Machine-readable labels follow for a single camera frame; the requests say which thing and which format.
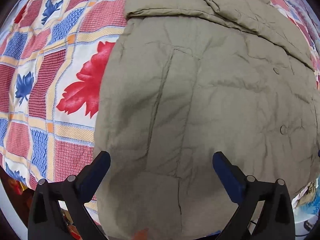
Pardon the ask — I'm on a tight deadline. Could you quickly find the leaf patterned patchwork quilt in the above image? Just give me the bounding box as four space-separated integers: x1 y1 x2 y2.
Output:
0 0 320 225

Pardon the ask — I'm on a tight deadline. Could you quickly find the khaki puffer jacket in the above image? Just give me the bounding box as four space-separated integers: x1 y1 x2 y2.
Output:
94 0 319 239

